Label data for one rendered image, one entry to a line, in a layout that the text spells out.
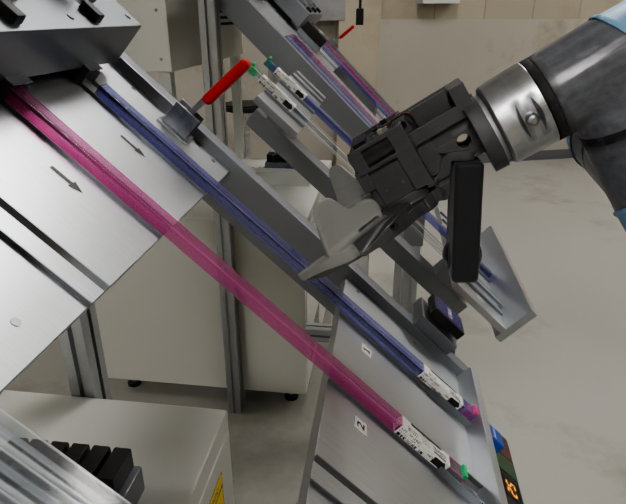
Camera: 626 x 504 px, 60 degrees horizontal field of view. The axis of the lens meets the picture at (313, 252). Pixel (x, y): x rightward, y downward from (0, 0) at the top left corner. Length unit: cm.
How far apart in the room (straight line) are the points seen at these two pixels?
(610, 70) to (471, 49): 410
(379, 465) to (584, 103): 32
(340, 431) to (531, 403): 151
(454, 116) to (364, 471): 29
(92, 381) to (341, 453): 51
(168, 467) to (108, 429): 12
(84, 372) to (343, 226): 51
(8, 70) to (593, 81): 43
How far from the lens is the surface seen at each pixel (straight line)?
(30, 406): 90
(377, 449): 47
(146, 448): 77
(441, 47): 447
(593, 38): 50
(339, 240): 47
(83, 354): 84
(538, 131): 49
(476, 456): 61
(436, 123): 49
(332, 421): 44
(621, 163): 51
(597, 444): 185
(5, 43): 43
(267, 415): 176
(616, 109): 50
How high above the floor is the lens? 113
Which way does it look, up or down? 23 degrees down
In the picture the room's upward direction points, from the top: straight up
